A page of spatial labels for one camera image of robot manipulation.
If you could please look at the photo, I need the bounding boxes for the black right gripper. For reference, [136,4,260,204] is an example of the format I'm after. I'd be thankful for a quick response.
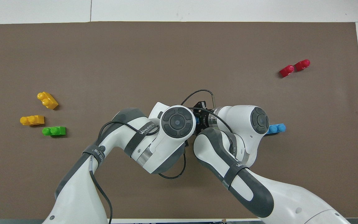
[193,100,217,135]

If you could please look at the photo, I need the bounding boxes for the red one-stud toy block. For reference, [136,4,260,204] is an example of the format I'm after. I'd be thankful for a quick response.
[279,65,295,78]
[295,59,311,72]

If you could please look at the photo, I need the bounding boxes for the green two-stud toy block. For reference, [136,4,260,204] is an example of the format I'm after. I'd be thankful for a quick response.
[42,126,67,137]

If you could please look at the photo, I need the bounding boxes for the yellow two-stud toy block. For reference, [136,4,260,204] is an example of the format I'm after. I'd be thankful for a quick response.
[20,115,45,126]
[37,91,59,110]

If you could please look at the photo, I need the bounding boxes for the brown paper table mat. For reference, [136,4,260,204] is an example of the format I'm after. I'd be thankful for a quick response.
[0,21,358,220]

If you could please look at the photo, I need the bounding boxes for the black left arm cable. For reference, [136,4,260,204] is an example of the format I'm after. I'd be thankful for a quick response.
[89,120,187,224]

